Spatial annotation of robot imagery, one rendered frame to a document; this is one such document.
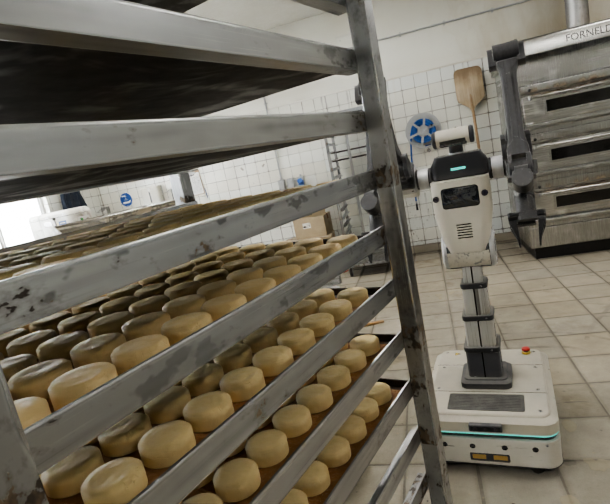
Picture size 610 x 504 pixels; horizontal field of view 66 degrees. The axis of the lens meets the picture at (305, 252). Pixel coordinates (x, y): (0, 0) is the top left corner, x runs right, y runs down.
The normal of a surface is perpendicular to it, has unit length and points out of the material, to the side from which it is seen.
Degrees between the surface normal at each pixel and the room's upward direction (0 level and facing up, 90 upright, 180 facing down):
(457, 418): 31
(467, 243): 90
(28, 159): 90
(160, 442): 0
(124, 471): 0
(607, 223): 90
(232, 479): 0
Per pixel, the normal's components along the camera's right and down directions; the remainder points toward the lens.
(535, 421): -0.37, -0.70
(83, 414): 0.84, -0.07
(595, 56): -0.23, 0.23
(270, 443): -0.20, -0.96
